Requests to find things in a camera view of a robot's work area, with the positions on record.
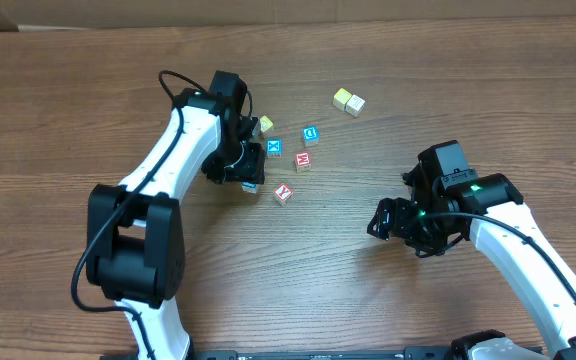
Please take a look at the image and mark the blue P block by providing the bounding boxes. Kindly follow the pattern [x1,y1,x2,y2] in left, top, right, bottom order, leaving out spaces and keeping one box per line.
[241,182,259,194]

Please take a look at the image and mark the red Y block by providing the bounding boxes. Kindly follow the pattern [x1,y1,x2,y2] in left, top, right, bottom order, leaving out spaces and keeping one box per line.
[273,183,294,206]

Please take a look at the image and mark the red M block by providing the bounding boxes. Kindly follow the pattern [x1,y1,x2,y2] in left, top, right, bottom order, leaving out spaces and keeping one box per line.
[295,151,312,172]

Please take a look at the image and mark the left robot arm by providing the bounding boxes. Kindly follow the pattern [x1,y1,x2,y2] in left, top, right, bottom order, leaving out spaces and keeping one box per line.
[70,71,265,359]

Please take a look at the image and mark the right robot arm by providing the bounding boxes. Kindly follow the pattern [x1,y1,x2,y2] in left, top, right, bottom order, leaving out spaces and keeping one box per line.
[367,140,576,359]

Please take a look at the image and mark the blue X block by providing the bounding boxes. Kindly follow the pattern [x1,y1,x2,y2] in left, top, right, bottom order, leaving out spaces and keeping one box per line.
[266,138,283,158]

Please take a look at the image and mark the yellow block centre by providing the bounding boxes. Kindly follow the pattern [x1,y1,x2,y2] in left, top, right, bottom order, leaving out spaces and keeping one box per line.
[259,116,274,138]

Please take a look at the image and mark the yellow block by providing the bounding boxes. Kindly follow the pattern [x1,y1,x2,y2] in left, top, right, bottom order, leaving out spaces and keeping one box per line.
[332,88,352,111]
[259,116,274,138]

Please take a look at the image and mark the blue Q block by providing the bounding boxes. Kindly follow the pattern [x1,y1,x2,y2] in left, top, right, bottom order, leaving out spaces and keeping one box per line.
[302,126,320,147]

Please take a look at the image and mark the yellow block far right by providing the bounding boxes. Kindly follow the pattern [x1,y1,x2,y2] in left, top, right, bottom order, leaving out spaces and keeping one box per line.
[332,88,352,111]

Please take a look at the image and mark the white block far right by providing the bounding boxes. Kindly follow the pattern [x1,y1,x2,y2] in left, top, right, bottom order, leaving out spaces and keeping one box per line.
[345,94,366,117]

